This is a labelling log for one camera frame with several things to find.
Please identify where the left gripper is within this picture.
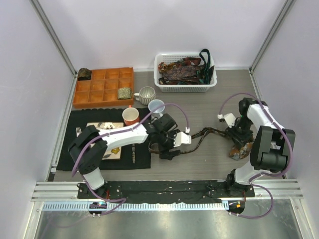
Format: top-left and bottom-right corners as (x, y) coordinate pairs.
(156, 129), (180, 160)

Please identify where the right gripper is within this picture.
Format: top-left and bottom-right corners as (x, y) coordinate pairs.
(226, 116), (254, 151)

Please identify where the orange grey floral tie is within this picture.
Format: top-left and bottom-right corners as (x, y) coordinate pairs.
(149, 127), (255, 160)

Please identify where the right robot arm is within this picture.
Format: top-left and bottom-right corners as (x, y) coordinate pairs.
(207, 95), (296, 198)

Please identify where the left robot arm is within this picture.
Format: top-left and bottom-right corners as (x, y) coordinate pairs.
(68, 114), (188, 199)

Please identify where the black scalloped placemat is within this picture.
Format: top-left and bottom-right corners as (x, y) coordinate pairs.
(56, 107), (152, 171)

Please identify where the frosted blue footed cup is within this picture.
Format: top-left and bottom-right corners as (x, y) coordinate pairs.
(148, 99), (165, 119)

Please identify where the orange ceramic mug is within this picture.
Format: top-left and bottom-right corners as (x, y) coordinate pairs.
(122, 107), (140, 126)

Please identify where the square floral ceramic plate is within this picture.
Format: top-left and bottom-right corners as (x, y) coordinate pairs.
(86, 122), (124, 161)

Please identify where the grey ribbed ceramic mug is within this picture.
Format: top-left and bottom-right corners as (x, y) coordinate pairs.
(133, 86), (157, 106)

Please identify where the green floral rolled tie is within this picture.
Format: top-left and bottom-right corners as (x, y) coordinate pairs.
(117, 87), (132, 100)

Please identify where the dark green tie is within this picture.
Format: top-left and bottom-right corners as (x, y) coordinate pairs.
(197, 49), (214, 85)

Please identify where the dark paisley tie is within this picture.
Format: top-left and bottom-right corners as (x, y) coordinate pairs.
(159, 63), (201, 85)

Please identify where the multicolour patterned tie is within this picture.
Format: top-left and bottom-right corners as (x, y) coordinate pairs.
(158, 62), (168, 74)

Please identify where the orange wooden divided tray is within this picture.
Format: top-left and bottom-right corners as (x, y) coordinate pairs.
(73, 67), (134, 109)

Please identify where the silver fork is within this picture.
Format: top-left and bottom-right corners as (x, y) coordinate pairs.
(76, 127), (82, 137)

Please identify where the dark red patterned tie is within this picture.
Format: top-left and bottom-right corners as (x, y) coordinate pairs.
(183, 57), (201, 66)

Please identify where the white plastic basket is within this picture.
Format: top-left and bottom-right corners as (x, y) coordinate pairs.
(154, 49), (217, 93)

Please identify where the dark rolled tie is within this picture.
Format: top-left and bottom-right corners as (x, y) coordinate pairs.
(77, 68), (92, 81)

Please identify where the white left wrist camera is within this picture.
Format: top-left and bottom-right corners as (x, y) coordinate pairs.
(173, 127), (192, 148)

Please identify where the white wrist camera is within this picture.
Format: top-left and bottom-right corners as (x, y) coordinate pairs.
(173, 127), (192, 148)
(217, 113), (236, 128)

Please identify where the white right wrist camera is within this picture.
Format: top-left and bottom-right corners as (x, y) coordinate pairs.
(217, 113), (236, 128)

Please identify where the patterned handle knife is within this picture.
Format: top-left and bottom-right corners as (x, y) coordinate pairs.
(132, 144), (136, 164)

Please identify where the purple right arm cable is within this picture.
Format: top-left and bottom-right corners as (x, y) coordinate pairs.
(219, 92), (293, 220)

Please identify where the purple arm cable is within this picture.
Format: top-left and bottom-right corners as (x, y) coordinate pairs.
(71, 103), (191, 216)
(219, 92), (293, 220)

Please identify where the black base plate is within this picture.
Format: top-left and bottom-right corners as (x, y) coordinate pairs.
(76, 179), (256, 205)

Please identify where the white slotted cable duct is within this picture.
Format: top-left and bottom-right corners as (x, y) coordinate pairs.
(42, 201), (229, 213)

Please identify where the aluminium frame rail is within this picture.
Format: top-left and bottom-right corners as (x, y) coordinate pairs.
(31, 179), (304, 202)

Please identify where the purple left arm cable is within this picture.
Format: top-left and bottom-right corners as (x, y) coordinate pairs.
(71, 103), (191, 216)

